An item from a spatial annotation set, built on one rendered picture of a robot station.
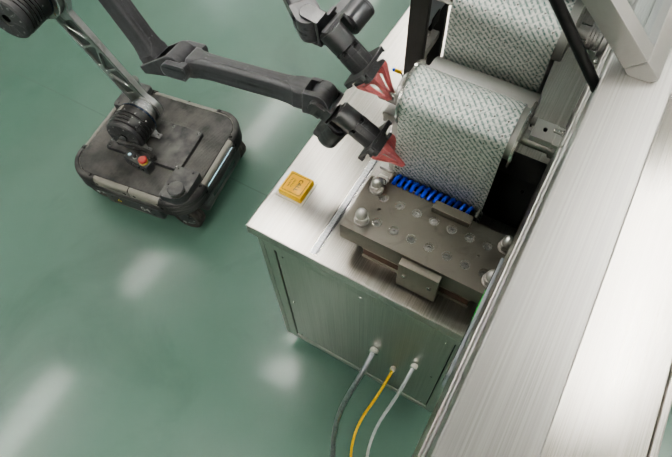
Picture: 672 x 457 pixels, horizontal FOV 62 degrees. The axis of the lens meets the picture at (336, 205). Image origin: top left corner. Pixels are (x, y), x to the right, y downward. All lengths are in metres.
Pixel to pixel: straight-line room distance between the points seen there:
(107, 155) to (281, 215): 1.30
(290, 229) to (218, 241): 1.09
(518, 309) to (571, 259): 0.08
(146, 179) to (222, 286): 0.55
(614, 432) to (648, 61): 0.45
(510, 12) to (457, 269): 0.56
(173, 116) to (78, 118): 0.67
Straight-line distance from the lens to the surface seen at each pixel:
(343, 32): 1.21
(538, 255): 0.61
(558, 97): 1.82
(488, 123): 1.17
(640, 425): 0.82
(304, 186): 1.50
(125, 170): 2.56
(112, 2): 1.49
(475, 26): 1.32
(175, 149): 2.53
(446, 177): 1.32
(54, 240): 2.80
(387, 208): 1.34
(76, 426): 2.44
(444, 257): 1.29
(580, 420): 0.80
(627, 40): 0.77
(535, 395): 0.56
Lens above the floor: 2.18
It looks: 59 degrees down
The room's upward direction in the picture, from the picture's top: 3 degrees counter-clockwise
